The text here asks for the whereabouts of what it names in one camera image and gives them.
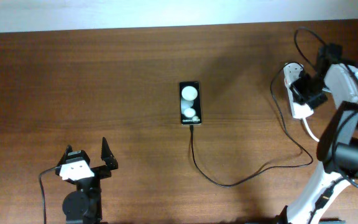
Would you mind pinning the white power strip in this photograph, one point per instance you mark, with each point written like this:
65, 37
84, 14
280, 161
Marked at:
298, 110

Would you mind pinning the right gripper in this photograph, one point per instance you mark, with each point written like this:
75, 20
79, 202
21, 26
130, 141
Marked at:
306, 98

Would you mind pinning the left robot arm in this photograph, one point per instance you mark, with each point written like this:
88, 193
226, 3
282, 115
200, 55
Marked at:
84, 205

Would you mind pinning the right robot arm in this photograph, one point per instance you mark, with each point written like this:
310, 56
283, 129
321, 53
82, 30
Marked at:
337, 149

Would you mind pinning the white usb charger plug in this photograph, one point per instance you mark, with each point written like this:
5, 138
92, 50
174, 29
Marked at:
292, 72

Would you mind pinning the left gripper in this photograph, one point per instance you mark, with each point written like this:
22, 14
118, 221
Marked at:
105, 170

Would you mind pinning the black smartphone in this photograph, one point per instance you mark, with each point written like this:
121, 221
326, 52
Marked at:
190, 103

